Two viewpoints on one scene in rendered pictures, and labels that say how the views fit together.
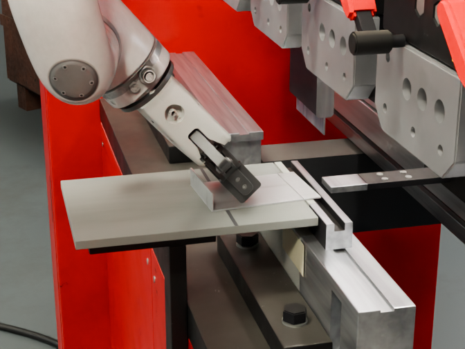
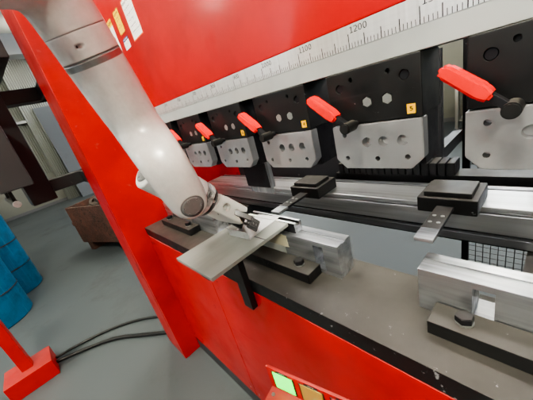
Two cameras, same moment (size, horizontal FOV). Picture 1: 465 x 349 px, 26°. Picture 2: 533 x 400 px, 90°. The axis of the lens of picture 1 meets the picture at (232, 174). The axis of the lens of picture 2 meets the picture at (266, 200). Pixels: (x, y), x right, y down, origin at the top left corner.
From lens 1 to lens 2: 0.48 m
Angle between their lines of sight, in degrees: 24
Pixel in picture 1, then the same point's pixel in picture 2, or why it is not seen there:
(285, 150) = not seen: hidden behind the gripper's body
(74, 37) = (189, 185)
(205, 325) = (263, 283)
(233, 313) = (268, 273)
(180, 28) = not seen: hidden behind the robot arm
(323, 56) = (286, 157)
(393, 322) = (345, 244)
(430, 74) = (389, 127)
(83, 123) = (142, 239)
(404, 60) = (361, 131)
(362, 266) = (314, 232)
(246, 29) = not seen: hidden behind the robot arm
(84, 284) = (164, 293)
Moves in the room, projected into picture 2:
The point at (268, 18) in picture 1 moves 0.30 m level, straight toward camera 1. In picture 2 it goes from (235, 159) to (296, 172)
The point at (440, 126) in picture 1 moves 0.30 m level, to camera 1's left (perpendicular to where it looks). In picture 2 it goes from (404, 146) to (235, 228)
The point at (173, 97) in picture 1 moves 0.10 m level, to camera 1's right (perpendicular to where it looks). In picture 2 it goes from (224, 200) to (259, 185)
